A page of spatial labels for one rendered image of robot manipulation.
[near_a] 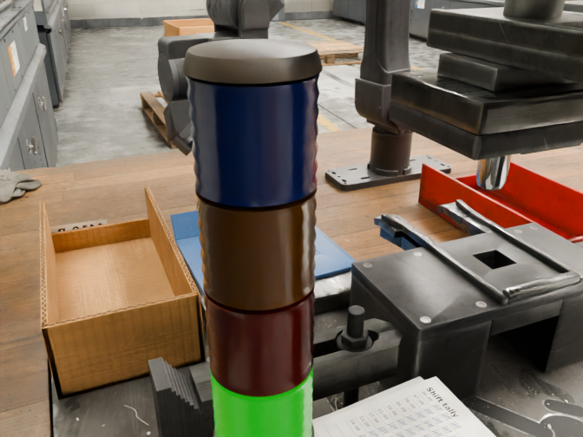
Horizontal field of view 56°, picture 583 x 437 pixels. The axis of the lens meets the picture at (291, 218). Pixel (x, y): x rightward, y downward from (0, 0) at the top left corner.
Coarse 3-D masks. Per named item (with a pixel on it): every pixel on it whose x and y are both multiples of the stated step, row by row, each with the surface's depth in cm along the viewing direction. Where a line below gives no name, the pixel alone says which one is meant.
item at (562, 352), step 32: (352, 288) 47; (384, 320) 43; (512, 320) 42; (544, 320) 45; (576, 320) 45; (416, 352) 39; (448, 352) 40; (480, 352) 42; (544, 352) 46; (576, 352) 47; (384, 384) 44; (448, 384) 42
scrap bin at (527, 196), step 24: (432, 168) 74; (528, 168) 74; (432, 192) 75; (456, 192) 70; (480, 192) 66; (504, 192) 78; (528, 192) 74; (552, 192) 70; (576, 192) 67; (504, 216) 63; (528, 216) 73; (552, 216) 71; (576, 216) 67; (576, 240) 55
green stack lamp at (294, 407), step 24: (216, 384) 19; (312, 384) 21; (216, 408) 20; (240, 408) 19; (264, 408) 19; (288, 408) 19; (216, 432) 21; (240, 432) 19; (264, 432) 19; (288, 432) 20
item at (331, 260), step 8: (320, 240) 63; (328, 240) 63; (320, 248) 61; (328, 248) 61; (336, 248) 61; (320, 256) 60; (328, 256) 60; (336, 256) 60; (344, 256) 60; (320, 264) 58; (328, 264) 58; (336, 264) 58; (344, 264) 58; (320, 272) 56; (328, 272) 57; (336, 272) 57
